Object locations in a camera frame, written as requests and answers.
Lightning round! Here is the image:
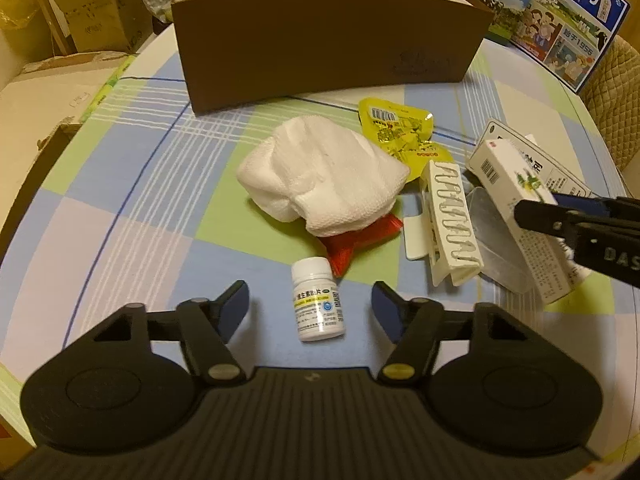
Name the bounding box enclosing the white pill bottle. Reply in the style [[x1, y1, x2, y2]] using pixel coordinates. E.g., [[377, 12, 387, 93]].
[[291, 257, 345, 342]]

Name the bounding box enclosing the brown cardboard box with handle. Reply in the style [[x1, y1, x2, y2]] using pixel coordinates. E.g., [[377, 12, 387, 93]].
[[41, 0, 152, 53]]

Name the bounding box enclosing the green white medicine box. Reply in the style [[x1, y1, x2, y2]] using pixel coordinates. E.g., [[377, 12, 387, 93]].
[[469, 139, 590, 304]]

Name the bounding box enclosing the yellow snack packet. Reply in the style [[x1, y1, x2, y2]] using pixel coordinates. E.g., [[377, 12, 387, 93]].
[[358, 98, 454, 182]]

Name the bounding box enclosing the beige quilted chair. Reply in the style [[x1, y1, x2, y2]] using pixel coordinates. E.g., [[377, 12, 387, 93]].
[[579, 36, 640, 170]]

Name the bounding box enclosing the red snack packet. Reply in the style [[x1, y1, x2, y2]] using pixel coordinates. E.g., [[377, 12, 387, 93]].
[[319, 214, 404, 278]]

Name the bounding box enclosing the brown cardboard storage box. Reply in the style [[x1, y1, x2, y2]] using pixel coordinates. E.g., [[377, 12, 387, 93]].
[[172, 0, 492, 114]]

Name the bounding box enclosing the white flat medicine box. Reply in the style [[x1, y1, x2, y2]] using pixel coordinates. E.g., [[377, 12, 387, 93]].
[[480, 119, 594, 197]]

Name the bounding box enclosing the checkered tablecloth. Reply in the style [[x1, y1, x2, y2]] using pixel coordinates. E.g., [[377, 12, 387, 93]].
[[1, 32, 639, 454]]

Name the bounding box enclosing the dark blue milk carton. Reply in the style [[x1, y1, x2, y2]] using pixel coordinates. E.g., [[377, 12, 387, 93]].
[[511, 0, 630, 92]]

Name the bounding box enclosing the white cloth sock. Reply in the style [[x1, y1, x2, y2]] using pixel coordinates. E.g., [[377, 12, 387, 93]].
[[236, 115, 410, 237]]

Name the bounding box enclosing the large flat cardboard box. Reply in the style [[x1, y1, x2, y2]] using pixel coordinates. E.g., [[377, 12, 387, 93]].
[[0, 49, 139, 231]]

